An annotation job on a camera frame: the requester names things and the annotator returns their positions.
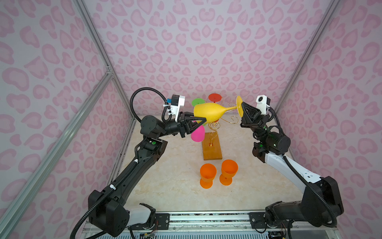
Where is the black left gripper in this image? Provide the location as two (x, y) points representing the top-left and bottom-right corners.
(158, 114), (206, 141)

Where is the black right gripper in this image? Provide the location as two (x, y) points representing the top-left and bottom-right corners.
(241, 108), (274, 146)

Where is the yellow wine glass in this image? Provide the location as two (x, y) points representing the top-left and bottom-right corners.
(193, 96), (244, 123)

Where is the orange back wine glass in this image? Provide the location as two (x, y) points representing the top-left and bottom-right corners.
(200, 163), (217, 189)

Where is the orange wine glass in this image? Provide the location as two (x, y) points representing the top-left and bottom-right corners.
(219, 159), (238, 186)
(200, 163), (217, 189)

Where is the orange front wine glass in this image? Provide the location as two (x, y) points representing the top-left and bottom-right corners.
(219, 159), (238, 186)

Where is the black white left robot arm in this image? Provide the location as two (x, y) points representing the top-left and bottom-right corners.
(70, 112), (207, 239)

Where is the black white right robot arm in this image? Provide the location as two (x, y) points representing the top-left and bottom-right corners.
(237, 102), (344, 232)

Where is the pink wine glass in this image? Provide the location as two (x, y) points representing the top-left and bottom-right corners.
(191, 126), (206, 142)

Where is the green wine glass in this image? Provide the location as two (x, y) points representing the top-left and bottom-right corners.
(192, 98), (206, 107)

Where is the red wine glass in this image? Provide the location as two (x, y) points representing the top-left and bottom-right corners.
(208, 93), (222, 103)

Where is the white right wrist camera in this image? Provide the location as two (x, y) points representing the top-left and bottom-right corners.
(256, 95), (271, 115)

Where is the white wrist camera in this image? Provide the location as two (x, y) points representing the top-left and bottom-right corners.
(163, 95), (186, 122)
(256, 95), (271, 115)

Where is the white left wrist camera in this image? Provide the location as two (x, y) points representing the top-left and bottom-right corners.
(163, 95), (186, 122)

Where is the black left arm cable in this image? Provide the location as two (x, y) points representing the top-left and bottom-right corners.
(69, 87), (172, 239)

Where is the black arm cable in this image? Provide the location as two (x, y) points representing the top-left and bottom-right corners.
(267, 106), (338, 220)
(69, 87), (172, 239)

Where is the gold wire wine glass rack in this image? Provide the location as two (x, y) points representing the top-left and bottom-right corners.
(202, 118), (222, 160)

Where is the aluminium frame left post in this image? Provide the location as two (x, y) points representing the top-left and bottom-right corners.
(72, 0), (135, 119)

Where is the aluminium frame post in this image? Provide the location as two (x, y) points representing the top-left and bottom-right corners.
(72, 0), (135, 119)
(275, 0), (342, 114)

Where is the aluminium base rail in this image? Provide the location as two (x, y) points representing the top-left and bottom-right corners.
(79, 209), (344, 239)

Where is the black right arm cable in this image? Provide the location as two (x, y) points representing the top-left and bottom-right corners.
(267, 106), (338, 220)

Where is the aluminium frame right post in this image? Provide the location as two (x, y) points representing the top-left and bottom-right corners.
(275, 0), (342, 114)

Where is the aluminium frame left strut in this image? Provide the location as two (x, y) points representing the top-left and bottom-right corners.
(1, 72), (113, 239)

